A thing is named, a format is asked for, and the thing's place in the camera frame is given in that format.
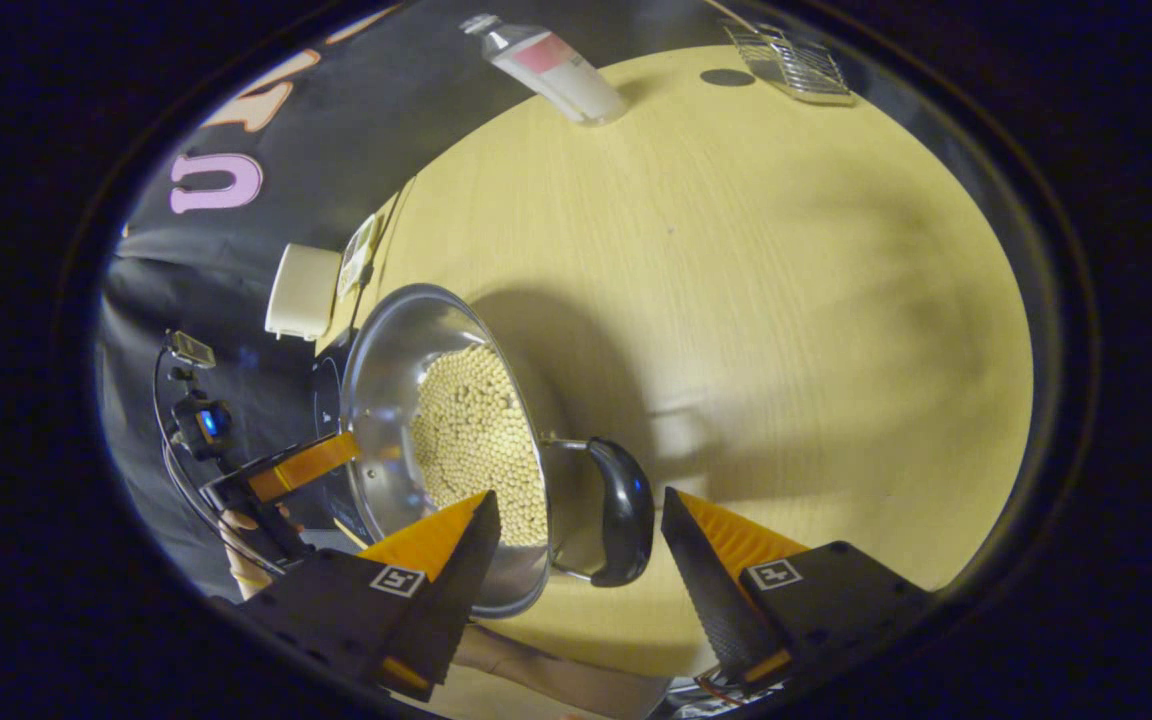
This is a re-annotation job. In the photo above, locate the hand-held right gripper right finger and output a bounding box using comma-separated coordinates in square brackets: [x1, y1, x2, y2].
[658, 487, 937, 691]

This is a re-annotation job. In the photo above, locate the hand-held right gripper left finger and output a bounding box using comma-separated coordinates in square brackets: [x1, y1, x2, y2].
[236, 490, 504, 704]

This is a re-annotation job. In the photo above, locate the steel pot with black handles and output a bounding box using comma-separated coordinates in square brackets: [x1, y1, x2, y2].
[339, 283, 657, 619]

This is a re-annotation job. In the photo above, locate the white toaster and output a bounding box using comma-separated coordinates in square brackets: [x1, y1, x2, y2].
[265, 243, 342, 343]

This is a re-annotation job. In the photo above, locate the pile of soybeans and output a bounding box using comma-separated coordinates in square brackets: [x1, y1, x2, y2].
[408, 343, 549, 548]

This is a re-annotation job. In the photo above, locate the white divided dish of beans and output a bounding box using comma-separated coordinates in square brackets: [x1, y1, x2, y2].
[336, 213, 382, 301]

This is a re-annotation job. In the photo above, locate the clear bottle with pink label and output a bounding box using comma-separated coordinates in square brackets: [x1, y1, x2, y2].
[460, 13, 629, 127]

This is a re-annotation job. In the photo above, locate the wooden stick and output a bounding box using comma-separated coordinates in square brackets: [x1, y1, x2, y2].
[704, 0, 759, 31]

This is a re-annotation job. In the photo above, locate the black power cable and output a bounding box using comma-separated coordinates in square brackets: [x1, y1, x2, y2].
[346, 260, 379, 336]

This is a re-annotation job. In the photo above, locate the wire mesh holder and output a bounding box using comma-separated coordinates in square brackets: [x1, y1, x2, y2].
[721, 20, 855, 107]

